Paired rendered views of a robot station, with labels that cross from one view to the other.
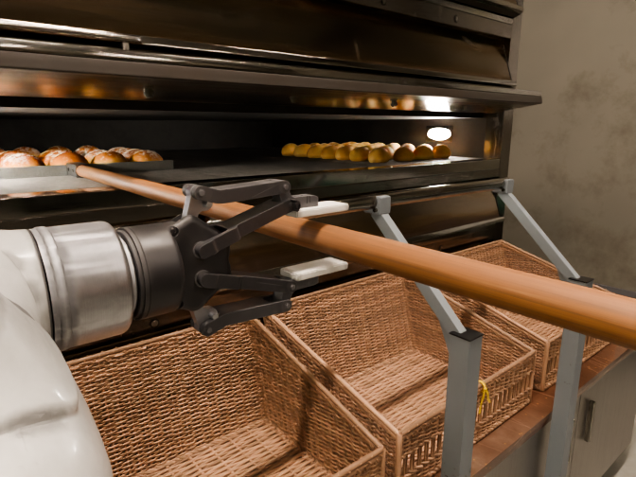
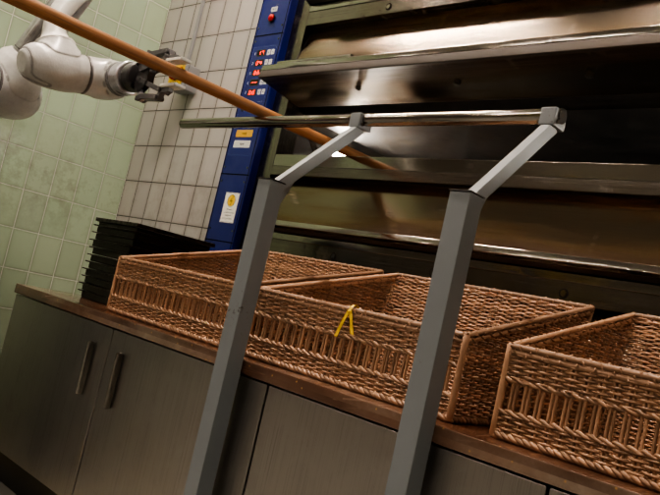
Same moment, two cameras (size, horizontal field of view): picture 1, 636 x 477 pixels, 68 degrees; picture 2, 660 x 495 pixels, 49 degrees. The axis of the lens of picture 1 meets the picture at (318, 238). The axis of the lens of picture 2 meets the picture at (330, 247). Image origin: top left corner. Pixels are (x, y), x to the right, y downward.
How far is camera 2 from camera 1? 2.01 m
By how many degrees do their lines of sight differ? 85
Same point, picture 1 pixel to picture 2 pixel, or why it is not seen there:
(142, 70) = (330, 68)
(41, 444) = (42, 44)
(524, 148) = not seen: outside the picture
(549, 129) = not seen: outside the picture
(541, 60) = not seen: outside the picture
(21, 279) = (104, 64)
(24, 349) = (55, 40)
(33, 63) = (292, 72)
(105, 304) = (112, 74)
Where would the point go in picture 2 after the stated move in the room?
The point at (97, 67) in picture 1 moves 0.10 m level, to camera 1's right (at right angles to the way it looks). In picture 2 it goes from (312, 70) to (316, 59)
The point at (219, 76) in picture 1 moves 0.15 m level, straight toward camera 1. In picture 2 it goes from (368, 64) to (318, 47)
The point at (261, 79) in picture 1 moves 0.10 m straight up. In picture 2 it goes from (396, 61) to (404, 26)
